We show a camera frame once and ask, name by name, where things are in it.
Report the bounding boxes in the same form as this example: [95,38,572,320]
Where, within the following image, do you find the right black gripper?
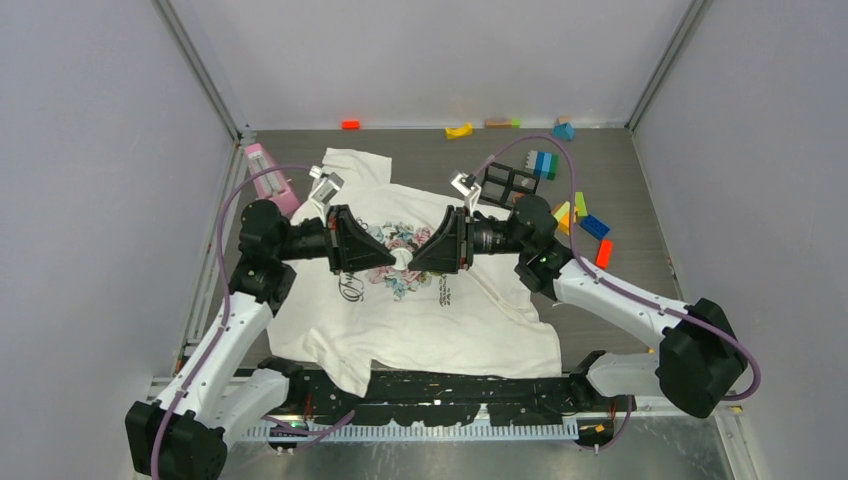
[409,207,531,276]

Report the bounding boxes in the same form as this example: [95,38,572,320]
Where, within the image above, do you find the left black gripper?
[275,205,395,276]

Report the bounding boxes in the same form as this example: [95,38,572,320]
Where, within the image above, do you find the white floral t-shirt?
[267,148,562,396]

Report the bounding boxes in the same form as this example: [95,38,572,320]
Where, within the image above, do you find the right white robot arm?
[408,195,761,418]

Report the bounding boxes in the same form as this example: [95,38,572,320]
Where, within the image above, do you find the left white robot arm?
[125,200,396,479]

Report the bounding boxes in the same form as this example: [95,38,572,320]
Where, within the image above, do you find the black display case left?
[480,162,513,207]

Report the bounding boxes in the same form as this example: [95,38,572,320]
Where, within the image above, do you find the black display case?
[480,162,513,207]
[502,171,540,209]

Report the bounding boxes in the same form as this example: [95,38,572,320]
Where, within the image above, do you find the black display case right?
[502,171,540,209]

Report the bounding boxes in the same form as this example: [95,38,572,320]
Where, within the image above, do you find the pink box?
[245,143,301,216]

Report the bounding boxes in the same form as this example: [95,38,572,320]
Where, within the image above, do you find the yellow arch block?
[444,123,473,140]

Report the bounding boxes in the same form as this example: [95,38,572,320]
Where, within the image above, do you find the yellow orange block cluster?
[552,201,580,235]

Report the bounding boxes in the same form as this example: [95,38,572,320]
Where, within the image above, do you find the stacked blue green blocks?
[525,150,559,180]

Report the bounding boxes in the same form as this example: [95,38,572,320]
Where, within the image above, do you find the tan and green block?
[484,117,521,129]

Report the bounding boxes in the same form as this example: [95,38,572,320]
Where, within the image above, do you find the lime green flat block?
[574,191,588,222]

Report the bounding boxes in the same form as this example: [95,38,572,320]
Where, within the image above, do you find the blue studded brick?
[580,215,610,241]

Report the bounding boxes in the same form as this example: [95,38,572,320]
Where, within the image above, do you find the red orange flat block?
[595,239,614,269]

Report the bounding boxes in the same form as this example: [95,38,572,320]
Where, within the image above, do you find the light blue roof block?
[551,116,576,141]

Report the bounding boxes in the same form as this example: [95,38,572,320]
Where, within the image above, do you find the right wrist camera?
[450,171,482,212]

